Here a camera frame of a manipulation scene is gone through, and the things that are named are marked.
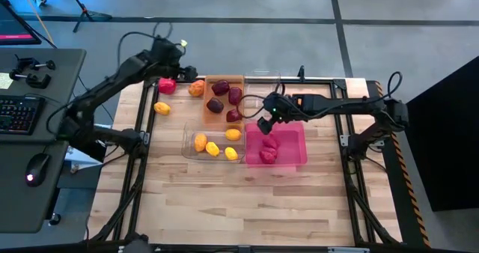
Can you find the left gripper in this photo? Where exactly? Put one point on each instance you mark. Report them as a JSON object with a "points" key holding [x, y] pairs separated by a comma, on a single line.
{"points": [[166, 56]]}

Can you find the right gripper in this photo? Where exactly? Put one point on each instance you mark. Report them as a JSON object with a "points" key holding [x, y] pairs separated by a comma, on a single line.
{"points": [[278, 109]]}

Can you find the orange toy bell pepper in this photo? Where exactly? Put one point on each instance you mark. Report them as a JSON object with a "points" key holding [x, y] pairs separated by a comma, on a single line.
{"points": [[196, 88]]}

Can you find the dark red toy bell pepper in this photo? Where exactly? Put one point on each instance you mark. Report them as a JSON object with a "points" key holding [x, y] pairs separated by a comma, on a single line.
{"points": [[215, 105], [220, 87], [235, 95], [234, 115]]}

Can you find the yellow toy bell pepper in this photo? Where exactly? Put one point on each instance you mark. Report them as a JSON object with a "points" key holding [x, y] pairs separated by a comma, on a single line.
{"points": [[162, 108], [200, 142], [233, 134]]}

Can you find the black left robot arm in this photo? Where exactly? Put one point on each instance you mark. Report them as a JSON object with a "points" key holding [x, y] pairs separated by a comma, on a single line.
{"points": [[112, 81]]}

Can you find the yellow tape tag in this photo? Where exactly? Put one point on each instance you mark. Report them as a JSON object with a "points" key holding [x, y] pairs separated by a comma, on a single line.
{"points": [[183, 42]]}

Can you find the pink plastic bin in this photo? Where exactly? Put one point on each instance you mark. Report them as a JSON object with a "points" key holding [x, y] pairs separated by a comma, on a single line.
{"points": [[292, 148]]}

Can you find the tall clear plastic bin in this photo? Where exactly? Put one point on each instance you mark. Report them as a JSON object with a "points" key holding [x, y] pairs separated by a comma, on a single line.
{"points": [[258, 84]]}

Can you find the wide clear plastic bin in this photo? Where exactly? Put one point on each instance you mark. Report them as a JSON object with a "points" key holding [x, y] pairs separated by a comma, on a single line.
{"points": [[221, 137]]}

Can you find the orange translucent plastic bin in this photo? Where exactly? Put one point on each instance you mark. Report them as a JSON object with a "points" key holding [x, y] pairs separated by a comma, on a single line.
{"points": [[209, 118]]}

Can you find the small black table clamp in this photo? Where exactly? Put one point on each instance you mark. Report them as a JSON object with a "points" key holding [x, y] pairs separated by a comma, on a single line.
{"points": [[301, 72]]}

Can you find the black tripod stand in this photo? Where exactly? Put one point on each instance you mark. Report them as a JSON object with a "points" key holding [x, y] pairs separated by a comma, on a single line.
{"points": [[99, 16]]}

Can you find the large grey desk top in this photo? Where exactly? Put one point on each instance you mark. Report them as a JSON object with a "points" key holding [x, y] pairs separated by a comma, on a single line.
{"points": [[63, 81]]}

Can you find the white box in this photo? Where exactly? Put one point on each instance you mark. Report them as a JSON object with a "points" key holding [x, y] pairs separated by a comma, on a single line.
{"points": [[80, 161]]}

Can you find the black c-clamp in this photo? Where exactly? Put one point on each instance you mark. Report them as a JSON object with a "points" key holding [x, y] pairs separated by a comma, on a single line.
{"points": [[26, 63], [37, 82]]}

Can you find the black panel with hazard stripes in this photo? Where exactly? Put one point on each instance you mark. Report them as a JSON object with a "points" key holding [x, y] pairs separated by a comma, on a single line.
{"points": [[408, 215]]}

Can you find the black backlit keyboard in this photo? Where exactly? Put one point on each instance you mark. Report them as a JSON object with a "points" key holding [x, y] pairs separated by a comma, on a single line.
{"points": [[18, 114]]}

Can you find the black computer monitor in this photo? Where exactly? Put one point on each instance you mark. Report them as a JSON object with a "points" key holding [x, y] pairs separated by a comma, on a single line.
{"points": [[15, 30]]}

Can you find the black computer mouse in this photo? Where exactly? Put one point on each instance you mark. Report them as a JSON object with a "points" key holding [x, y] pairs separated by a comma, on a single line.
{"points": [[36, 168]]}

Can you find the pale sticky note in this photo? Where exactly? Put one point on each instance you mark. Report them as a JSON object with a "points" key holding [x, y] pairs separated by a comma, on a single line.
{"points": [[5, 81]]}

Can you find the large black cabinet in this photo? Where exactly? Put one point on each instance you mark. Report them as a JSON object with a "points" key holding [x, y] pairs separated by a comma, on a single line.
{"points": [[456, 152]]}

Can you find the black round knob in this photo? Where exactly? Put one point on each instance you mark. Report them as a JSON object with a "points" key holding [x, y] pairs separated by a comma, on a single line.
{"points": [[55, 218]]}

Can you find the silver metal bracket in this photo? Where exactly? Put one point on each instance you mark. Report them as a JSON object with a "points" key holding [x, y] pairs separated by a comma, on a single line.
{"points": [[348, 250]]}

